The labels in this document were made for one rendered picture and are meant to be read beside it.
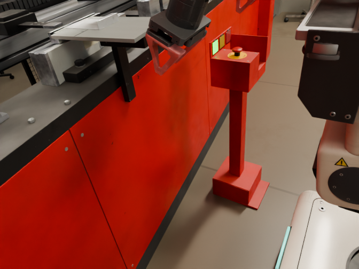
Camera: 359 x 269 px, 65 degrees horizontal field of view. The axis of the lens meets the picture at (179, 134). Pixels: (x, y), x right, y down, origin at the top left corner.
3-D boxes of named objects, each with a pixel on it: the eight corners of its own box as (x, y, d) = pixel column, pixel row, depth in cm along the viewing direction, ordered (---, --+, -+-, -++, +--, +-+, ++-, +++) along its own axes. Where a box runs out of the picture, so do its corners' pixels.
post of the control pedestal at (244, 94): (239, 176, 147) (242, 82, 115) (228, 173, 150) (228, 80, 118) (243, 169, 151) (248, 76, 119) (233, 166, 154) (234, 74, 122)
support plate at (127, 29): (134, 43, 66) (134, 39, 65) (51, 39, 76) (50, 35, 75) (168, 20, 79) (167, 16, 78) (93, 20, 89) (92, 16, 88)
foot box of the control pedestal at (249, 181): (257, 210, 143) (258, 194, 136) (212, 194, 155) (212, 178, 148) (269, 183, 157) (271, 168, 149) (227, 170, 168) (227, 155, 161)
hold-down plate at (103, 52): (79, 84, 79) (76, 73, 77) (65, 81, 81) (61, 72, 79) (134, 45, 100) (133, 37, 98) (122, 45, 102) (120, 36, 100)
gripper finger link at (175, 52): (135, 69, 50) (147, 21, 43) (157, 54, 55) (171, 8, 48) (167, 89, 49) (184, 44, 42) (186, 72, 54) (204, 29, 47)
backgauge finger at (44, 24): (45, 37, 80) (38, 19, 77) (-15, 34, 89) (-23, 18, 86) (73, 24, 88) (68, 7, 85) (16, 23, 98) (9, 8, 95)
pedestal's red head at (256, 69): (248, 93, 108) (250, 46, 97) (210, 86, 115) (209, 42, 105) (265, 71, 121) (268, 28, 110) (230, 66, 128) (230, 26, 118)
